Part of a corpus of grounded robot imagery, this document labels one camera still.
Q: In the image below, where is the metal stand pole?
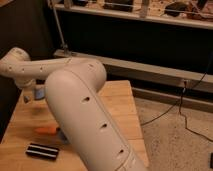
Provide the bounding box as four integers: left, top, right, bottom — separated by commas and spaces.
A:
50, 0, 69, 54

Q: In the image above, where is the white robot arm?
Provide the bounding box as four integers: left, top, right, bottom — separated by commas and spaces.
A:
0, 47, 148, 171

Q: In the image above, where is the black floor cable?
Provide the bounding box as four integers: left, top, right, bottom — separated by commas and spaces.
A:
139, 53, 213, 144

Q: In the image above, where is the orange toy carrot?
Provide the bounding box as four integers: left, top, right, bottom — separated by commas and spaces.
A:
35, 126, 59, 135

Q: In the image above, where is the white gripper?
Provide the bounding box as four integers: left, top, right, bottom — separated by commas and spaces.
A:
16, 79, 43, 103

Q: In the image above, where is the wooden table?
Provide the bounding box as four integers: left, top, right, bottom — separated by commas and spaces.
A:
0, 81, 149, 171

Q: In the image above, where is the cluttered background shelf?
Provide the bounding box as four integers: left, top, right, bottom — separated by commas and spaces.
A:
51, 0, 213, 30

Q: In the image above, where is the black white striped block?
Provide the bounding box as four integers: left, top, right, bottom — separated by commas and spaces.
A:
25, 143, 59, 160

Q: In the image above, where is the small blue cup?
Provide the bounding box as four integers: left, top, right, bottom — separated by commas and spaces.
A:
59, 131, 70, 144

